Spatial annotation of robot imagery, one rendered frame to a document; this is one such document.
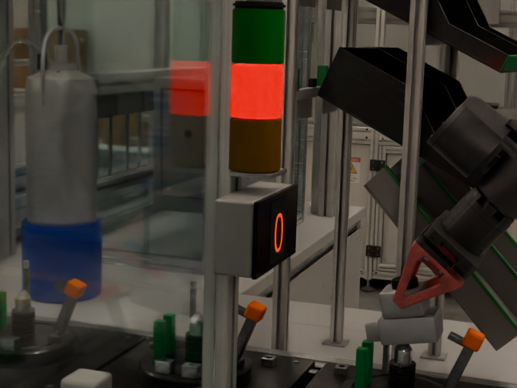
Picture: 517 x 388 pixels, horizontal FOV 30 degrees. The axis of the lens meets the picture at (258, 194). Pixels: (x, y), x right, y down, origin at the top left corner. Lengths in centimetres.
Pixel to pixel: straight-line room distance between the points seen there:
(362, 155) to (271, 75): 436
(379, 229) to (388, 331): 418
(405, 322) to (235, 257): 28
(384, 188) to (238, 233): 48
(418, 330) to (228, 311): 25
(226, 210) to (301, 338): 87
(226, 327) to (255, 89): 23
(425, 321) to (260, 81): 35
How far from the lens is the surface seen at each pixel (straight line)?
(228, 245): 87
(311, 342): 169
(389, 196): 132
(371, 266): 532
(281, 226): 92
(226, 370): 96
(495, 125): 105
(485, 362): 166
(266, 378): 121
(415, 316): 108
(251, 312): 114
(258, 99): 88
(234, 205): 86
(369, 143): 521
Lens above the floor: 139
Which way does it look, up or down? 10 degrees down
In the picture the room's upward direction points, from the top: 2 degrees clockwise
